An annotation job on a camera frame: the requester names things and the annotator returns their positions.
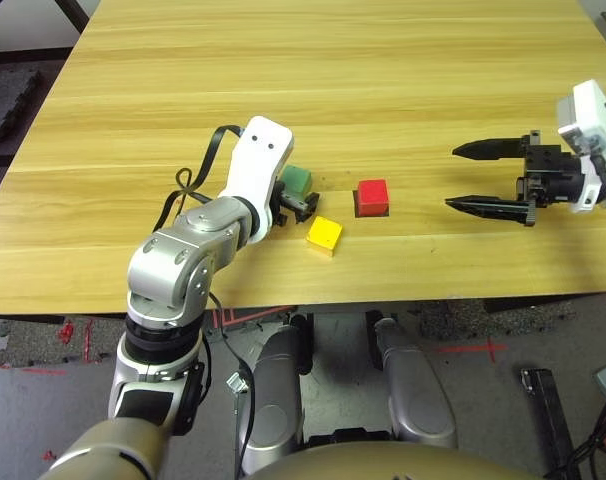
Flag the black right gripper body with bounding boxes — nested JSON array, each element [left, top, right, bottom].
[[515, 129, 592, 209]]

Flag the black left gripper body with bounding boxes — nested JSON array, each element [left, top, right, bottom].
[[272, 179, 312, 225]]

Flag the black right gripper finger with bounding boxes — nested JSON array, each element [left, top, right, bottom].
[[443, 194, 537, 228], [451, 136, 530, 162]]

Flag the green wooden block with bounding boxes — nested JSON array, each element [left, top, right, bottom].
[[281, 164, 313, 198]]

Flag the yellow wooden block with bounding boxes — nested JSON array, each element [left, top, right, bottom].
[[305, 215, 344, 258]]

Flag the red wooden block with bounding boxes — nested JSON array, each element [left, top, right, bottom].
[[357, 178, 390, 217]]

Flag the black square marker patch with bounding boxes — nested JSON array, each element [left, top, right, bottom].
[[352, 188, 391, 219]]

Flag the dark speckled foam mat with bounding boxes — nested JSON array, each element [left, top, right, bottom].
[[0, 315, 224, 369], [417, 299, 579, 341], [0, 69, 43, 151]]

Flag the grey robot left leg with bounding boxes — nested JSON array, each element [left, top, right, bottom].
[[235, 324, 315, 477]]

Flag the grey robot leg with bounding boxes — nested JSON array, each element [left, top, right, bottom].
[[235, 324, 315, 477], [372, 316, 459, 451]]

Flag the grey robot right leg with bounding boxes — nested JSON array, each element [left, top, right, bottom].
[[372, 316, 459, 451]]

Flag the black metal bar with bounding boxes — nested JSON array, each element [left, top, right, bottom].
[[520, 367, 577, 480]]

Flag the beige robot torso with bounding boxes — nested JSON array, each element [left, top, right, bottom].
[[245, 427, 542, 480]]

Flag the black right camera cable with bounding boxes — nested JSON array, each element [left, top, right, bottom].
[[589, 152, 606, 201]]

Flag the black camera cable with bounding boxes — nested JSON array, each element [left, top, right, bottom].
[[589, 152, 606, 201], [151, 123, 245, 235]]

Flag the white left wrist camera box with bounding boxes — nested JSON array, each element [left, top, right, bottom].
[[216, 115, 296, 246]]

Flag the black left camera cable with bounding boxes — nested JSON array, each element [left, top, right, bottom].
[[151, 123, 245, 235]]

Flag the black table frame beam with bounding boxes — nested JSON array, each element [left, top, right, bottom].
[[485, 294, 584, 314]]

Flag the thin hanging left arm cable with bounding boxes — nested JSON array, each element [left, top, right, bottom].
[[206, 292, 257, 480]]

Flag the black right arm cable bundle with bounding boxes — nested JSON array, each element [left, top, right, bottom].
[[545, 384, 606, 480]]

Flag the wooden table with black frame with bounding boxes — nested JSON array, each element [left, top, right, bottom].
[[62, 0, 92, 35]]

